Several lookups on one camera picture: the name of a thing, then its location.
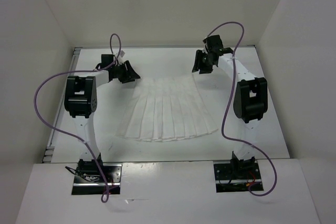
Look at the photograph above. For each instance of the aluminium table frame rail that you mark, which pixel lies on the aluminium table frame rail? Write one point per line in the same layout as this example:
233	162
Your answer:
48	153

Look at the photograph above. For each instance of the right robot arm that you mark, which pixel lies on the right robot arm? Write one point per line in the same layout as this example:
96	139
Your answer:
249	100

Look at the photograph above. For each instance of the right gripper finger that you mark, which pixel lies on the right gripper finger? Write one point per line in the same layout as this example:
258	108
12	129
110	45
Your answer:
198	61
205	69

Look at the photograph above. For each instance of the white pleated skirt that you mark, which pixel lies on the white pleated skirt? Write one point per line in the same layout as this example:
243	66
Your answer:
166	109

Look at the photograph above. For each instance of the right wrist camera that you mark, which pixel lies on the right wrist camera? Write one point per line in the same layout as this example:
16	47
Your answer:
214	45

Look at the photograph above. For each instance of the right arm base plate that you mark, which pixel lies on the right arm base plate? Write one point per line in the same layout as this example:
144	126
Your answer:
228	182

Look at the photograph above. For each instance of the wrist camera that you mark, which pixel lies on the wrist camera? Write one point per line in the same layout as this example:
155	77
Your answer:
108	59
214	45

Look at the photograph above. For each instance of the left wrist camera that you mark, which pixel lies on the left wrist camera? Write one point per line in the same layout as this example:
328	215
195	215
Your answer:
108	59

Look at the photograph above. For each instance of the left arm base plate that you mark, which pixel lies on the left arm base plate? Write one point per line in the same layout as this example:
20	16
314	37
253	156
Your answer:
86	183

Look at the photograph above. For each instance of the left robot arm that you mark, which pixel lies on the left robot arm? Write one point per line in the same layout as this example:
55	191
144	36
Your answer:
81	103

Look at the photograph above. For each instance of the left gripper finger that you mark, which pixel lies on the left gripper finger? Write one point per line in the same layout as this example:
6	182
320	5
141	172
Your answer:
130	73
126	79

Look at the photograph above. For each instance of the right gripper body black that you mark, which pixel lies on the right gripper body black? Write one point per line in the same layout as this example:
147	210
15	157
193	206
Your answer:
206	59

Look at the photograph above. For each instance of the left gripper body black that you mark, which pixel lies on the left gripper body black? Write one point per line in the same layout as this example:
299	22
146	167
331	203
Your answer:
119	71

